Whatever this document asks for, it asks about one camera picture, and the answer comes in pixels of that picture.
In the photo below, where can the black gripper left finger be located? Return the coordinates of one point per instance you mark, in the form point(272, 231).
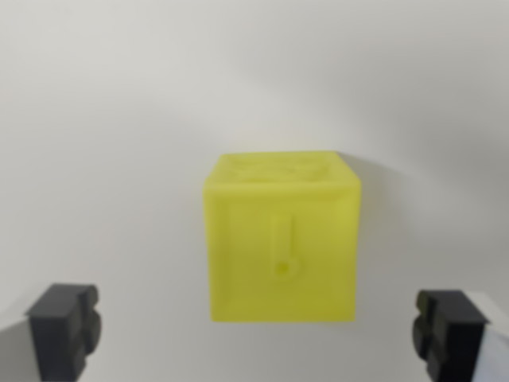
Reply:
point(59, 338)

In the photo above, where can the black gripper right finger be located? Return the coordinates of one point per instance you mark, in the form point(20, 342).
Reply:
point(449, 338)

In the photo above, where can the yellow cube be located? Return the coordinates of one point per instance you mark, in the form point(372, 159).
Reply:
point(282, 238)

